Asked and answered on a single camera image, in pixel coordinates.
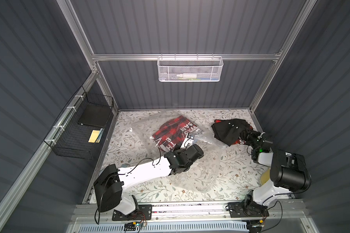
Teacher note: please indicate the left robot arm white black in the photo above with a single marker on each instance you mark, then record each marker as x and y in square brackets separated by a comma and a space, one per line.
[112, 182]

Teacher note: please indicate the black wire basket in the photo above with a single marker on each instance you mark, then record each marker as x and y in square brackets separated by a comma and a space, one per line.
[70, 139]

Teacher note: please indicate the white bottle in basket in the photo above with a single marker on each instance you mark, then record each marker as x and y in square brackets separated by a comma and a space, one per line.
[187, 76]

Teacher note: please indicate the clear plastic vacuum bag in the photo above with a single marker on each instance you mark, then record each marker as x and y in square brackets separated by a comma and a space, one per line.
[202, 174]

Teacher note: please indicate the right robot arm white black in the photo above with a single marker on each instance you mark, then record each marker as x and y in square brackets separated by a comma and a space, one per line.
[288, 173]

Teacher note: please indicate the black box in basket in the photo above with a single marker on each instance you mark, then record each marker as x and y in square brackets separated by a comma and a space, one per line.
[95, 115]

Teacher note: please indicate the white vented panel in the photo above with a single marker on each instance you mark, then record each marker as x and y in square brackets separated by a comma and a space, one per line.
[225, 226]

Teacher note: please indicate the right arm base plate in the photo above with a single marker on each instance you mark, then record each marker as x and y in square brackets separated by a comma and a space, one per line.
[243, 209]

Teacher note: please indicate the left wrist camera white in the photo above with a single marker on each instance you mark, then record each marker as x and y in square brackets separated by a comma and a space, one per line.
[188, 141]

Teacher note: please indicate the white wire mesh basket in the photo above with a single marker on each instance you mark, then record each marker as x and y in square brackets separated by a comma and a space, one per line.
[208, 69]

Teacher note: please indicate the yellow notepad in basket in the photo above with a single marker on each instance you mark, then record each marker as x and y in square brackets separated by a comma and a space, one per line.
[94, 136]

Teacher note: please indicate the red black plaid shirt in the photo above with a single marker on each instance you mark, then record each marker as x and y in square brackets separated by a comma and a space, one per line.
[242, 141]

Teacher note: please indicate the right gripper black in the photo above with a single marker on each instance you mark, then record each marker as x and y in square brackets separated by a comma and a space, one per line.
[253, 137]

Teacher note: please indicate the aluminium front rail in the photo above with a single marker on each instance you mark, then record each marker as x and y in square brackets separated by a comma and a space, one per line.
[213, 210]

